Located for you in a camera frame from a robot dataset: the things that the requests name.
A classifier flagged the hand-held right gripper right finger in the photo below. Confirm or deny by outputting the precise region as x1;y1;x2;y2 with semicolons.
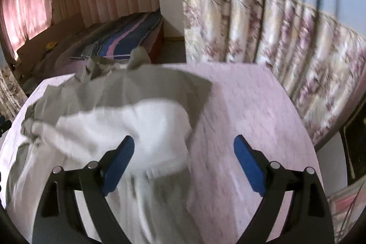
233;134;335;244

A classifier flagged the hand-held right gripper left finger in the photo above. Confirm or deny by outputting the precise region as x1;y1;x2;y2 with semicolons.
31;135;135;244

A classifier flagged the grey fleece-lined jacket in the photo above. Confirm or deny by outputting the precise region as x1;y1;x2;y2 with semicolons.
6;47;213;244

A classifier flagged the bed with brown sheet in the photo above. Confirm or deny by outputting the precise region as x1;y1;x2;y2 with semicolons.
16;10;165;86

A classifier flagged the striped purple blanket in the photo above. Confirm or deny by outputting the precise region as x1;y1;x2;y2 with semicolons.
70;11;163;62

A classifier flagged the beige floral curtain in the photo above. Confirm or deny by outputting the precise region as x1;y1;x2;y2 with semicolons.
0;67;29;119

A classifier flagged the blue floral curtain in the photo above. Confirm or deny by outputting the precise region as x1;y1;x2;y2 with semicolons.
182;0;366;147

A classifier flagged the pink curtain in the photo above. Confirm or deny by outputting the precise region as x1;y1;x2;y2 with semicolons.
0;0;53;60

